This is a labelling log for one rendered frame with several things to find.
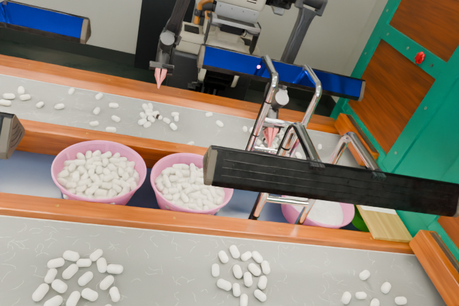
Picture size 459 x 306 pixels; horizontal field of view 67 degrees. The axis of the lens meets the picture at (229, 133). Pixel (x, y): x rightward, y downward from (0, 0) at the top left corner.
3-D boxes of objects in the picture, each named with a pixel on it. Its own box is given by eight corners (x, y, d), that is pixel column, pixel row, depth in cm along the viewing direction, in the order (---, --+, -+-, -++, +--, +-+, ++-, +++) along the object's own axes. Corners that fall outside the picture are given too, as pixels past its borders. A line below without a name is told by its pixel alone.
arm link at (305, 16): (324, -2, 136) (300, -12, 134) (330, -2, 131) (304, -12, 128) (282, 97, 152) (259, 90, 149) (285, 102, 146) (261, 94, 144)
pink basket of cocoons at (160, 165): (136, 177, 117) (140, 156, 112) (207, 169, 131) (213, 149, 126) (160, 240, 99) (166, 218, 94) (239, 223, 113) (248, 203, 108)
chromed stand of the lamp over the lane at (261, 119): (227, 152, 143) (260, 52, 119) (272, 159, 147) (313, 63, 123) (231, 184, 127) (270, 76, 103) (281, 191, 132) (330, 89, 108)
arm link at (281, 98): (283, 91, 150) (266, 85, 148) (296, 80, 139) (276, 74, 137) (279, 116, 146) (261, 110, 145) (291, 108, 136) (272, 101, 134)
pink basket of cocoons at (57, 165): (65, 157, 116) (66, 134, 111) (146, 168, 122) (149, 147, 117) (38, 218, 95) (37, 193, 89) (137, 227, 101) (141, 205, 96)
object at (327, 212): (272, 187, 131) (278, 176, 128) (326, 194, 136) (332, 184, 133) (287, 235, 113) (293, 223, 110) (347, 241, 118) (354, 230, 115)
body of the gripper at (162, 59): (173, 69, 144) (176, 53, 146) (149, 64, 142) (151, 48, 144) (172, 75, 150) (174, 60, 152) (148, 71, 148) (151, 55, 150)
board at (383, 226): (337, 171, 137) (338, 169, 136) (369, 175, 140) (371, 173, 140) (373, 239, 110) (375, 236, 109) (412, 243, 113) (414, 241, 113)
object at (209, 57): (196, 58, 120) (200, 39, 117) (352, 91, 135) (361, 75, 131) (196, 67, 114) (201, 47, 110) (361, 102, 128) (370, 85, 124)
